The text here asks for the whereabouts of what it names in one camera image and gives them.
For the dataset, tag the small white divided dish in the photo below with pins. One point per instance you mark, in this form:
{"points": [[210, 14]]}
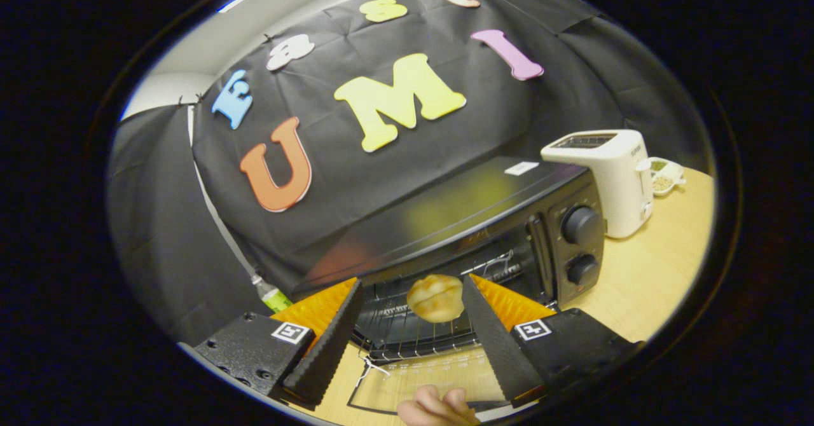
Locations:
{"points": [[664, 177]]}

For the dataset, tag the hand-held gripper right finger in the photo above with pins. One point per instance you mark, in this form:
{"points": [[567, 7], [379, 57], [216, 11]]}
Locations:
{"points": [[499, 346]]}

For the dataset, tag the green label plastic bottle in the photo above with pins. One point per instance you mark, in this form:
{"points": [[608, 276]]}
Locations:
{"points": [[273, 297]]}

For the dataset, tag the round golden bread bun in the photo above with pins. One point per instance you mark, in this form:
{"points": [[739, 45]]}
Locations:
{"points": [[435, 299]]}

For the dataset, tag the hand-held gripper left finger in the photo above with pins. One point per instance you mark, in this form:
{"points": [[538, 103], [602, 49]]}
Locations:
{"points": [[331, 346]]}

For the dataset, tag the white bread toaster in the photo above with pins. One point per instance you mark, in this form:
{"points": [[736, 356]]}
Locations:
{"points": [[610, 178]]}

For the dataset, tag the black toaster oven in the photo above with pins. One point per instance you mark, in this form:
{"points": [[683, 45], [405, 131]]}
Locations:
{"points": [[483, 203]]}

